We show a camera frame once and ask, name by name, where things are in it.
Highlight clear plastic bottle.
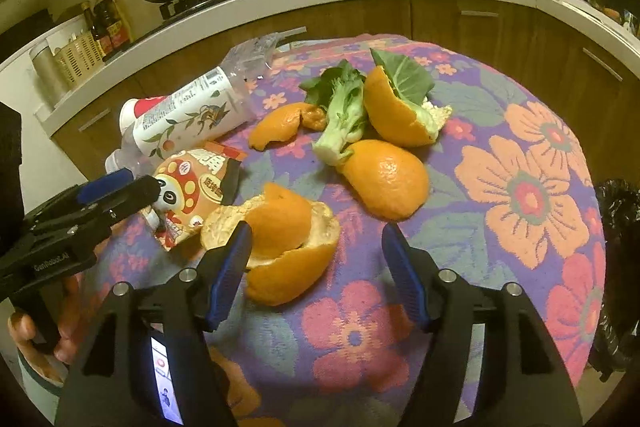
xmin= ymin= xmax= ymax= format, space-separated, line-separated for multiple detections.
xmin=104 ymin=33 xmax=293 ymax=178

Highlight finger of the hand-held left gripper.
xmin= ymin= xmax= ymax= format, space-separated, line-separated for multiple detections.
xmin=30 ymin=176 xmax=162 ymax=253
xmin=25 ymin=171 xmax=137 ymax=226

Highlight beige plastic basket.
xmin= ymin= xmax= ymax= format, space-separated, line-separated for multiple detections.
xmin=52 ymin=29 xmax=106 ymax=88

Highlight wooden base cabinets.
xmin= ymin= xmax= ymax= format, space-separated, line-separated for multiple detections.
xmin=50 ymin=0 xmax=640 ymax=168

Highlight domed orange peel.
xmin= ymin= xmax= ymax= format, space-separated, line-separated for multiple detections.
xmin=336 ymin=139 xmax=431 ymax=222

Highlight orange peel with white pith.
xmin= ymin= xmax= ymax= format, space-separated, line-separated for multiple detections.
xmin=363 ymin=66 xmax=453 ymax=148

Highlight person's left hand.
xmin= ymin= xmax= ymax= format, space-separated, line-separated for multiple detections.
xmin=7 ymin=277 xmax=83 ymax=380

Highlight green vegetable leaf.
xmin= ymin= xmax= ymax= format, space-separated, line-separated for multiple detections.
xmin=369 ymin=48 xmax=436 ymax=108

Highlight trash bin with black bag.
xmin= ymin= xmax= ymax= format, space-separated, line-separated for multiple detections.
xmin=587 ymin=179 xmax=640 ymax=380

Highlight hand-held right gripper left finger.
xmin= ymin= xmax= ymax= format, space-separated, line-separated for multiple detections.
xmin=55 ymin=221 xmax=253 ymax=427

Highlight bok choy stub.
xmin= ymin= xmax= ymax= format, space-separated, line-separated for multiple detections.
xmin=298 ymin=59 xmax=371 ymax=166

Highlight small curled orange peel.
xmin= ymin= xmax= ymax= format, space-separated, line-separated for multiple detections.
xmin=248 ymin=102 xmax=328 ymax=152

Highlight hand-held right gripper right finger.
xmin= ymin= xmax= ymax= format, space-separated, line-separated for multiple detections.
xmin=381 ymin=222 xmax=586 ymax=427

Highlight dark sauce bottle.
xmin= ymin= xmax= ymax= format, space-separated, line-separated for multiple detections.
xmin=81 ymin=2 xmax=115 ymax=62

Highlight large orange peel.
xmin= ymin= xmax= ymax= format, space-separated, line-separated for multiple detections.
xmin=200 ymin=182 xmax=342 ymax=306

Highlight floral tablecloth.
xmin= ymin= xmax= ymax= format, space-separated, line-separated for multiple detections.
xmin=75 ymin=34 xmax=608 ymax=427

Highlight metal canister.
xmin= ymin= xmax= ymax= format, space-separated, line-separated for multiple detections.
xmin=29 ymin=38 xmax=68 ymax=108

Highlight white plastic drink bottle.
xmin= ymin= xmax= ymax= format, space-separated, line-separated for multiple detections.
xmin=119 ymin=66 xmax=256 ymax=158

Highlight mushroom print snack packet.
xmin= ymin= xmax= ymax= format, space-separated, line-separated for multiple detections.
xmin=141 ymin=142 xmax=249 ymax=253

